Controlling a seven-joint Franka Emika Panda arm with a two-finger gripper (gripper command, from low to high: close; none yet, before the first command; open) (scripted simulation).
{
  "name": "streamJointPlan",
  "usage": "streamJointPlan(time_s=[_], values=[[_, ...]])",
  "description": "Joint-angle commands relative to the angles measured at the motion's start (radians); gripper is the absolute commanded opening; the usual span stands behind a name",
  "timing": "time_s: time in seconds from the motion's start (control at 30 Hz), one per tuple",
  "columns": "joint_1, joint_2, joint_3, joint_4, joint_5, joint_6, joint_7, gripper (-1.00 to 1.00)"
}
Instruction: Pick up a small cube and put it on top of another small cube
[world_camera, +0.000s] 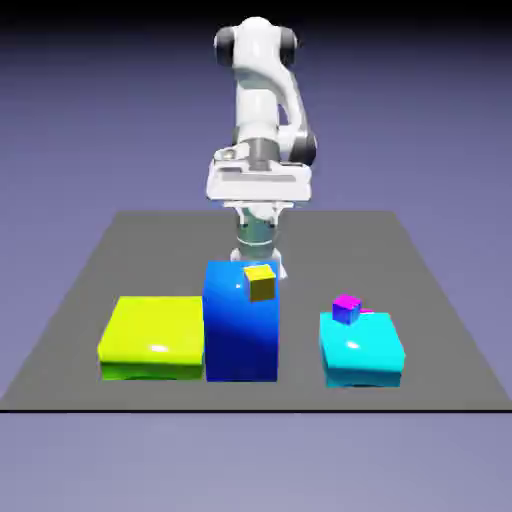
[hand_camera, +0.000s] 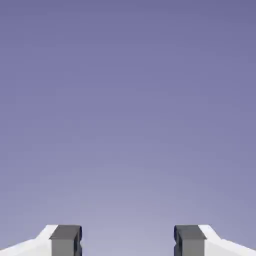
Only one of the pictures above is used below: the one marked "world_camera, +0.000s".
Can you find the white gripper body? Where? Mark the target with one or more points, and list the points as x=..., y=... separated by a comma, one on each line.
x=258, y=188

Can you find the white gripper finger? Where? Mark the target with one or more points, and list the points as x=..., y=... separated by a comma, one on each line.
x=272, y=216
x=244, y=216

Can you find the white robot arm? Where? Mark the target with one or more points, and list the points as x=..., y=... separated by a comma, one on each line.
x=256, y=104

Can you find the small yellow cube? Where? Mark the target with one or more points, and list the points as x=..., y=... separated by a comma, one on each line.
x=262, y=282

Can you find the small purple cube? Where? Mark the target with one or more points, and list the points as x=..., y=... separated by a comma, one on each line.
x=346, y=310

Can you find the small magenta cube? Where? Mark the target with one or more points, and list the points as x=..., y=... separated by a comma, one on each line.
x=367, y=310

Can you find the large blue box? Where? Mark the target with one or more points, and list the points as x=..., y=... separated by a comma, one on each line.
x=236, y=332

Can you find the large yellow box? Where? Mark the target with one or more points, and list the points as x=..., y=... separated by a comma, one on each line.
x=152, y=328

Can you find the large cyan box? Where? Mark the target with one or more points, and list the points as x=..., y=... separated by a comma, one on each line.
x=360, y=352

